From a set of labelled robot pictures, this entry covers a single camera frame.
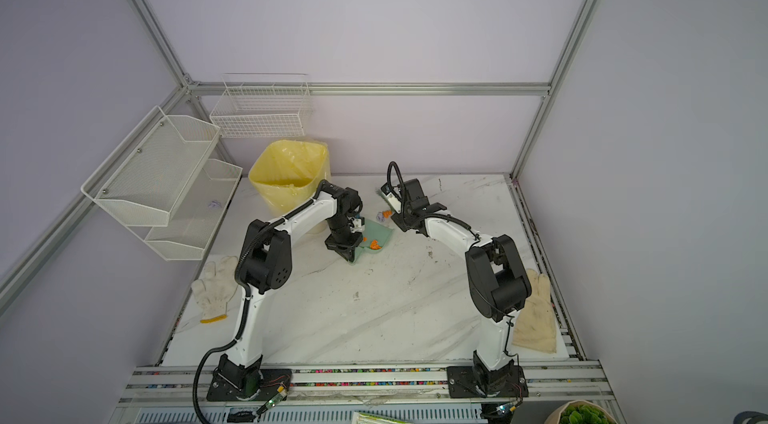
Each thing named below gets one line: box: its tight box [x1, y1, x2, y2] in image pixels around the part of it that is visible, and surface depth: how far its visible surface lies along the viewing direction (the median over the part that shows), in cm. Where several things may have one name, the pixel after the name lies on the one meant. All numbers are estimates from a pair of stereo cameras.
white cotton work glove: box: [191, 256, 238, 324], surface depth 91 cm
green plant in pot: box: [545, 400, 619, 424], surface depth 63 cm
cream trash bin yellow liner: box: [249, 139, 331, 234], surface depth 97 cm
